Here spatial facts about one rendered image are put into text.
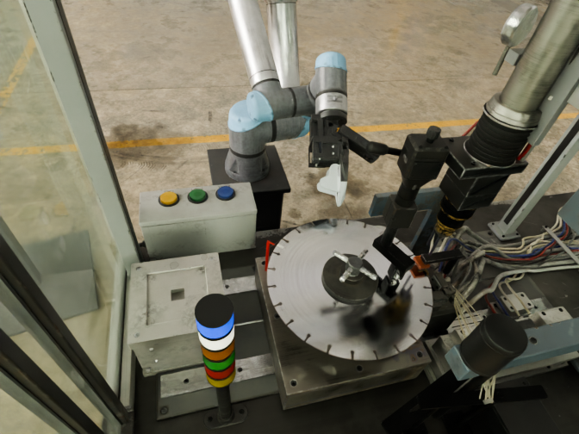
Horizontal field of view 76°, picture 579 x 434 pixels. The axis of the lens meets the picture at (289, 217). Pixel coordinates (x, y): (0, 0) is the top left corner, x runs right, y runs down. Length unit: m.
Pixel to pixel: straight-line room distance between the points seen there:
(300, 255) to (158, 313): 0.30
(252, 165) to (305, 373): 0.69
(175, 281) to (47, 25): 0.48
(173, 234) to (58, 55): 0.50
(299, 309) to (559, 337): 0.42
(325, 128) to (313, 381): 0.54
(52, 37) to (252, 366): 0.67
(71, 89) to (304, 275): 0.50
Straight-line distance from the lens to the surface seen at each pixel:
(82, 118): 0.66
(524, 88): 0.58
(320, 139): 0.84
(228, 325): 0.46
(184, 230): 0.95
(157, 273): 0.82
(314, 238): 0.81
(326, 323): 0.69
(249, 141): 1.15
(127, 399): 0.83
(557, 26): 0.56
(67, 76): 0.63
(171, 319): 0.76
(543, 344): 0.71
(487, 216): 1.37
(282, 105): 0.95
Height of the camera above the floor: 1.55
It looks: 46 degrees down
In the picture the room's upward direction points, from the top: 7 degrees clockwise
